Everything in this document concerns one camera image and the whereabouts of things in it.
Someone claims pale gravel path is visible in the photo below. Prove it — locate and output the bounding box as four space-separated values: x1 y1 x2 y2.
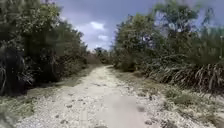
14 64 188 128

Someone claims grassy gravel verge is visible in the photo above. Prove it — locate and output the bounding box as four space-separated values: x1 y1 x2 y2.
0 64 101 128
109 66 224 128

